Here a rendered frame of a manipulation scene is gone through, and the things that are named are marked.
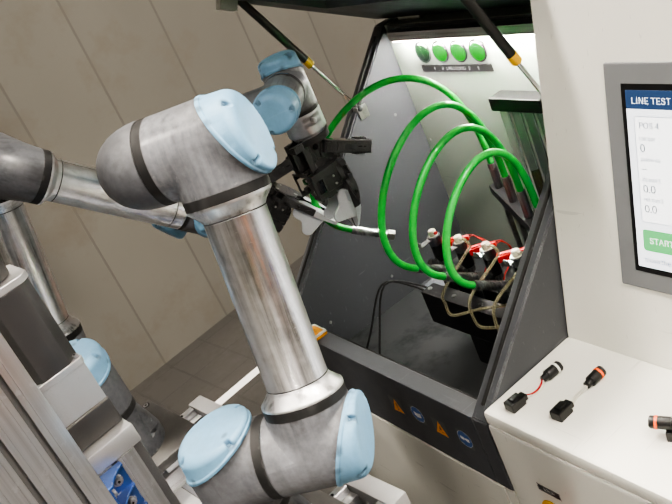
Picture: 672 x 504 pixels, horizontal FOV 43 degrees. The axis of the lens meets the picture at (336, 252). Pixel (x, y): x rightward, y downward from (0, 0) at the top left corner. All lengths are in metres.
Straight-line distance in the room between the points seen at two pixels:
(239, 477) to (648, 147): 0.73
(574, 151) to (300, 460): 0.65
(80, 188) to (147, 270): 2.64
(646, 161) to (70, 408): 0.91
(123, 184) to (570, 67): 0.69
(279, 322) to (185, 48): 3.23
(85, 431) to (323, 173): 0.62
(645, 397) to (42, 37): 3.11
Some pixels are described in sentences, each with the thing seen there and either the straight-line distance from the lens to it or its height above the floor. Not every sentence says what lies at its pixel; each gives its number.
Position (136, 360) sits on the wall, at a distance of 4.23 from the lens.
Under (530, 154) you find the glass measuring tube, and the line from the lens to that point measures 1.85.
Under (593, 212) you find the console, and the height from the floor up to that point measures 1.22.
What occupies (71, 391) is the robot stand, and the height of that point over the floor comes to 1.34.
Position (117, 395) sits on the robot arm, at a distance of 1.63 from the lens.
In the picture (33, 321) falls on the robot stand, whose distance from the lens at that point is 1.29.
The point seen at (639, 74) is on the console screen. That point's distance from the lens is 1.31.
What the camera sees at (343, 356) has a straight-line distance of 1.82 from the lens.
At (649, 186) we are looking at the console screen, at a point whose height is 1.27.
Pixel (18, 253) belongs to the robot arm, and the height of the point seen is 1.45.
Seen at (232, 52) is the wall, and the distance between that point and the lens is 4.38.
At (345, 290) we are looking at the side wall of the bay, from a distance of 2.06.
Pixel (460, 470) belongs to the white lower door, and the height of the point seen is 0.76.
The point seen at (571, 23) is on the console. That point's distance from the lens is 1.37.
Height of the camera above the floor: 1.89
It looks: 25 degrees down
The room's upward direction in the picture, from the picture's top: 24 degrees counter-clockwise
